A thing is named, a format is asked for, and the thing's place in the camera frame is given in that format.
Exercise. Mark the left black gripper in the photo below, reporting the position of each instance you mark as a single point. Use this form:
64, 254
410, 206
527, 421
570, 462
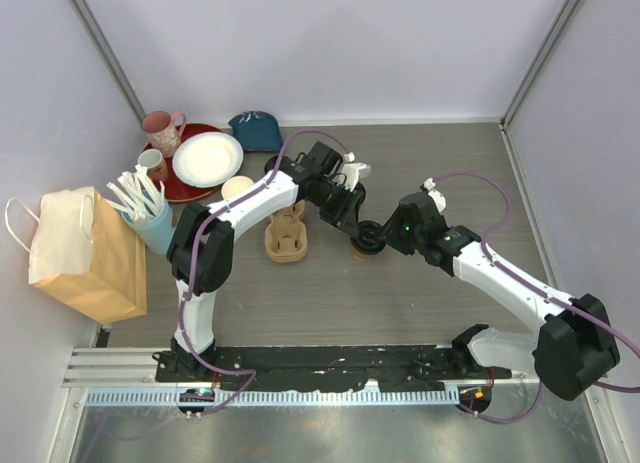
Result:
346, 216

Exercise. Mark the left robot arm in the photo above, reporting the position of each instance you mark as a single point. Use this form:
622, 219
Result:
202, 247

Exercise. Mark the small pink floral mug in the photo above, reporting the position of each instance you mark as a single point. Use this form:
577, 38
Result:
154, 163

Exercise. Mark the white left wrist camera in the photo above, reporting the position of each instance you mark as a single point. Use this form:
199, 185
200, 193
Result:
353, 171

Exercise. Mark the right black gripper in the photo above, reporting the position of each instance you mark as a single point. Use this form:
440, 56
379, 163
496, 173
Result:
391, 233

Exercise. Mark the aluminium rail frame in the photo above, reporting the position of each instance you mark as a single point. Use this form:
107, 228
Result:
154, 377

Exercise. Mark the light blue holder cup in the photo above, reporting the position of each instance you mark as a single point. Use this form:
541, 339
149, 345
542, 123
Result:
157, 233

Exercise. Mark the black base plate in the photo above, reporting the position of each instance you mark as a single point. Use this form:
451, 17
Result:
338, 369

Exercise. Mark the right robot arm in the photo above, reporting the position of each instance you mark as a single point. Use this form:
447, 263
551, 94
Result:
567, 345

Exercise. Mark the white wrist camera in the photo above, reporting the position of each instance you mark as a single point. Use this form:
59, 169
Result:
429, 186
353, 171

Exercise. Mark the brown pulp cup carrier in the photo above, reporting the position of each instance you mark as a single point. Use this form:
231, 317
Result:
286, 235

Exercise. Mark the brown paper cup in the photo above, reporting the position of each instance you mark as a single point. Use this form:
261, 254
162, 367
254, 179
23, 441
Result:
363, 256

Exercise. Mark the stack of black lids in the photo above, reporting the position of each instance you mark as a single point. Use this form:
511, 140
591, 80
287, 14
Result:
270, 164

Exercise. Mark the stacked brown paper cups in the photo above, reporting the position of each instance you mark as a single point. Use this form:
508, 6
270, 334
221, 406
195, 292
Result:
235, 186

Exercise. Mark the brown paper bag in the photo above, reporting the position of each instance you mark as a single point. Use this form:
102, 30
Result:
84, 255

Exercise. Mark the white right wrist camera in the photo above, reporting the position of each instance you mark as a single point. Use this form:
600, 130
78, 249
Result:
429, 186

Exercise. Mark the white paper plate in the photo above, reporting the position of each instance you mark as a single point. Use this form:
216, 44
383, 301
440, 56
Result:
207, 160

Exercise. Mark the tall pink floral mug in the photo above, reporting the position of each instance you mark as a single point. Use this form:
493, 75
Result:
164, 130

